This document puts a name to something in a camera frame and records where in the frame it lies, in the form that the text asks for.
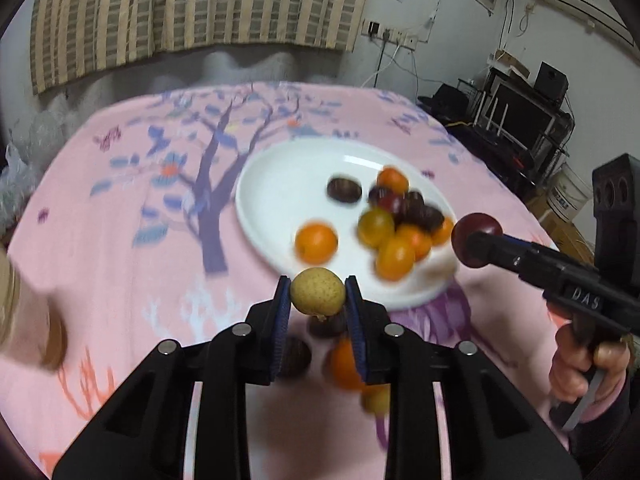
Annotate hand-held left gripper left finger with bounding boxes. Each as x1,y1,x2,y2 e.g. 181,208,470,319
52,275,292,480

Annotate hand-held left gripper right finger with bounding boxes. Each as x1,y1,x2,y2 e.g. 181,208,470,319
345,275,583,480

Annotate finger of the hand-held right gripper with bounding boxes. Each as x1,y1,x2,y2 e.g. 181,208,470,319
466,232,553,283

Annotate dark purple round fruit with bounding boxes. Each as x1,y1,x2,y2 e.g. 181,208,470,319
417,206,445,231

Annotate tan longan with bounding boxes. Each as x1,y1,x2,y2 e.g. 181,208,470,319
291,268,347,317
361,385,392,416

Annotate yellow-green plum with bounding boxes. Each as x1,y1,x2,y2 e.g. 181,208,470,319
357,208,396,248

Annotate small orange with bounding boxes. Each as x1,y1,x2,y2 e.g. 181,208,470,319
376,167,410,195

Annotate large mandarin orange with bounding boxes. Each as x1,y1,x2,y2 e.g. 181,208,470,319
294,222,338,265

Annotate dark brown wrinkled fruit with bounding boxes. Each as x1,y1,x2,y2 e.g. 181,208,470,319
327,177,363,204
277,336,312,380

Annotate white oval plate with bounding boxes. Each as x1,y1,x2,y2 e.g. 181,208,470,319
235,139,458,308

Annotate person's right forearm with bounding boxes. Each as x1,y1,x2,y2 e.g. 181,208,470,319
565,370,640,480

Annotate person's right hand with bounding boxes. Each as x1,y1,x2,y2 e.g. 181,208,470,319
549,324,634,423

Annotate white plastic bucket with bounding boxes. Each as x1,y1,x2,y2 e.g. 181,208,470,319
547,162,593,221

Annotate black equipment stand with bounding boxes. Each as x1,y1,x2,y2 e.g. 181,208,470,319
450,115,574,197

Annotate dark purple cherry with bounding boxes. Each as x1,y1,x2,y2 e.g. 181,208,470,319
307,312,347,339

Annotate router with white antennas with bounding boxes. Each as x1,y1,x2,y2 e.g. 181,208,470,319
475,92,512,137

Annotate pink deer print tablecloth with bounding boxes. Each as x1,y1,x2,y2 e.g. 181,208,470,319
0,81,581,480

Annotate black monitor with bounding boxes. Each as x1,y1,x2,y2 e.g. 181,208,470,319
492,80,557,144

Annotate black hat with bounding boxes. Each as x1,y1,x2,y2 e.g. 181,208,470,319
419,83,471,116

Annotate black speaker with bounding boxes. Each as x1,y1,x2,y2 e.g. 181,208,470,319
535,61,569,102

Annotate flat cardboard box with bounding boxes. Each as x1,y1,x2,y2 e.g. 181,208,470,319
487,49,531,79

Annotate glass jar with cream lid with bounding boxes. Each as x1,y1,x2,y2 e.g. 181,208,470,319
0,250,67,373

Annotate clear plastic bag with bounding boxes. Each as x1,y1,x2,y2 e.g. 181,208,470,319
0,107,68,203

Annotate beige checked curtain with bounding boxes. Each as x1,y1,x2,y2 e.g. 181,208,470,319
30,0,376,96

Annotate white wall power strip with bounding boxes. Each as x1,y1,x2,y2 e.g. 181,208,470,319
361,19,420,51

